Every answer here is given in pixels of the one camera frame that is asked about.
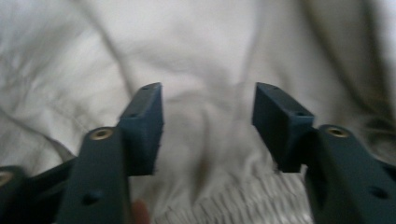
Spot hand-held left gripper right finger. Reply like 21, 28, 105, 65
251, 81, 396, 224

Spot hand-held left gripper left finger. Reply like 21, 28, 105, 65
55, 81, 164, 224

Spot beige pants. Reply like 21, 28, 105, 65
0, 0, 396, 224

